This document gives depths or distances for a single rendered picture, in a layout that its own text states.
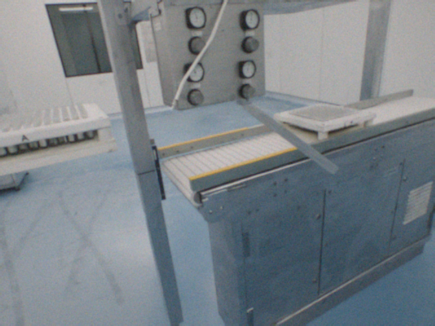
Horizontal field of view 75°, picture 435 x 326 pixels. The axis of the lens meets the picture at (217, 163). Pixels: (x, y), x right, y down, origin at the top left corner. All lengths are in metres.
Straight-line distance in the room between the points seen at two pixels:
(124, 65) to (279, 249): 0.77
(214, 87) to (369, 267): 1.22
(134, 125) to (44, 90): 5.11
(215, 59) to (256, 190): 0.37
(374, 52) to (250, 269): 1.07
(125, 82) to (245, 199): 0.48
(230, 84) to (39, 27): 5.43
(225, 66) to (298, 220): 0.62
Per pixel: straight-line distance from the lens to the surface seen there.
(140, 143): 0.92
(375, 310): 1.60
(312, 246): 1.17
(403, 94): 1.71
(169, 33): 0.58
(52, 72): 5.93
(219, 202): 0.75
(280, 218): 0.98
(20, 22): 5.99
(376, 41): 1.50
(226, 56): 0.63
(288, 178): 0.86
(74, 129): 0.62
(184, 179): 0.78
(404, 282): 1.78
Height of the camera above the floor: 1.16
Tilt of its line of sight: 23 degrees down
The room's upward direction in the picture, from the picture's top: 5 degrees counter-clockwise
